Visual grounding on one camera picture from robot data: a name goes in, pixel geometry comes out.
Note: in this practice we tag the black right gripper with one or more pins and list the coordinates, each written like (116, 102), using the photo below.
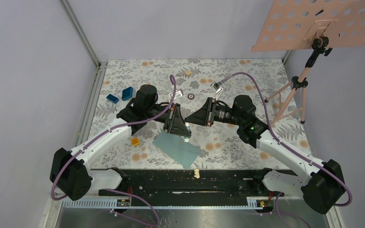
(204, 116)

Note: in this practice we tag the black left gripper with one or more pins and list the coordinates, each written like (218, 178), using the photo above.
(174, 122)

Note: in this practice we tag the green white glue stick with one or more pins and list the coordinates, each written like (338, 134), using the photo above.
(188, 134)

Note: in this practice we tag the teal paper envelope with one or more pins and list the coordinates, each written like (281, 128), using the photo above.
(182, 152)

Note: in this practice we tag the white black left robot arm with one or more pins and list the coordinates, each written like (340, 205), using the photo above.
(72, 170)

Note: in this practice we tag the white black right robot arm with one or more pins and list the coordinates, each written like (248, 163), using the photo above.
(319, 183)

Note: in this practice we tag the floral patterned table mat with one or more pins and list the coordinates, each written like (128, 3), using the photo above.
(220, 145)

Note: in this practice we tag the small orange lego brick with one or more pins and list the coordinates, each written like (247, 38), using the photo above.
(135, 141)

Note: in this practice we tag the small tan wooden cube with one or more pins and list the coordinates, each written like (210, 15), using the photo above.
(188, 73)

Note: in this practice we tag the cream chess knight piece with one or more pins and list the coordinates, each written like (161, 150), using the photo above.
(196, 173)

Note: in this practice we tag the large blue lego brick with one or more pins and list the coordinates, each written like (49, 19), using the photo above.
(128, 93)

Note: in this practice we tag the small blue lego brick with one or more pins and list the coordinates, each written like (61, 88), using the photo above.
(113, 99)

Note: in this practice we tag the pink music stand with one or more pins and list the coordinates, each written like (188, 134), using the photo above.
(320, 25)

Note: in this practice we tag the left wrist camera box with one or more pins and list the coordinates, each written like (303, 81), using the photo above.
(175, 94)

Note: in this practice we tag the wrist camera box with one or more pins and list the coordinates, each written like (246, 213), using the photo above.
(216, 86)
(175, 94)

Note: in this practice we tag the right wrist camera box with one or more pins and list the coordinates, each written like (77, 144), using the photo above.
(216, 86)

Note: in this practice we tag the aluminium frame post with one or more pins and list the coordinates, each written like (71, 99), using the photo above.
(80, 32)

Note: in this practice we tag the white slotted cable duct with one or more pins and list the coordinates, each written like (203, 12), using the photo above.
(126, 203)

